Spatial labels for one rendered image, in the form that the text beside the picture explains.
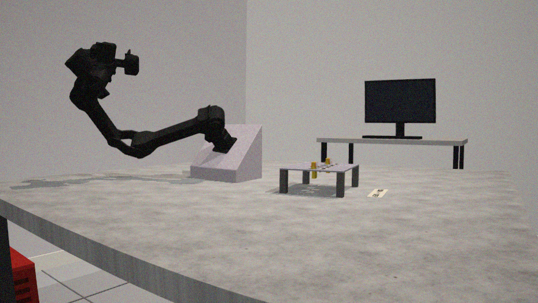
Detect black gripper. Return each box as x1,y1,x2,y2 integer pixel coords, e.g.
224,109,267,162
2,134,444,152
84,49,139,82

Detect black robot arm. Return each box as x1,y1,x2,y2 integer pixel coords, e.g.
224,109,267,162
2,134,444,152
65,42,237,158

